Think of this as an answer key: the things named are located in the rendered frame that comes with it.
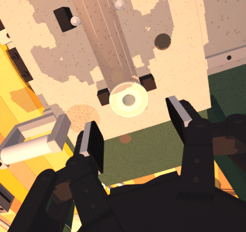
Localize white locating pin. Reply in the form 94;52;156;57
114;0;126;11
70;15;81;27

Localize small white drilled block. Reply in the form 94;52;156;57
0;29;13;46

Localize beige speckled shuttle plate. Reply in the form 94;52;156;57
0;0;212;141

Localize black rectangular stop block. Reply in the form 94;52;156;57
53;6;78;33

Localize grey slotted box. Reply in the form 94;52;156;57
0;183;15;214

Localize small brown nest block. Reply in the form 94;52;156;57
97;88;111;106
138;73;157;92

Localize black bracket with screws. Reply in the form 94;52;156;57
7;47;34;83

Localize white cylindrical handle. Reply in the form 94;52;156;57
0;135;54;165

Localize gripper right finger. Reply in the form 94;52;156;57
165;95;246;199

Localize white nylon bushing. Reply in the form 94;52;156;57
108;81;149;118

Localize green bench mat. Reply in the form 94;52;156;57
65;63;246;199

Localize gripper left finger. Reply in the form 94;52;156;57
7;120;116;232

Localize yellow press frame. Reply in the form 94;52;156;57
0;42;111;232

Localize grey clamp bracket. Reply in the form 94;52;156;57
0;113;72;154

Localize tan latch lever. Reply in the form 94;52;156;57
66;0;143;94

